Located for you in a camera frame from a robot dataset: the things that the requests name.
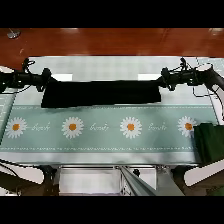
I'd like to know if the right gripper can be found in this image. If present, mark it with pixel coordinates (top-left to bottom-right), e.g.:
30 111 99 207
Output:
156 66 177 92

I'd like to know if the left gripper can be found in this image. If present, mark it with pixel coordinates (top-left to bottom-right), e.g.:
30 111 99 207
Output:
36 67 58 93

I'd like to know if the black garment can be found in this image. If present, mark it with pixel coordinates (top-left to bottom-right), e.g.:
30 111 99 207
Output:
40 79 162 109

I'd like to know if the dark green garment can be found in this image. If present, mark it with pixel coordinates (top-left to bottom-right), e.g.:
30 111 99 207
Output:
193 122 224 165

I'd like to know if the black cable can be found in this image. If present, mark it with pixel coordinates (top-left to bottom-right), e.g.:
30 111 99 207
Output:
0 158 44 170
193 84 215 99

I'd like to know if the silver frame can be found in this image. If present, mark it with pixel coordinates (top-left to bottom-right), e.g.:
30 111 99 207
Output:
49 163 188 197

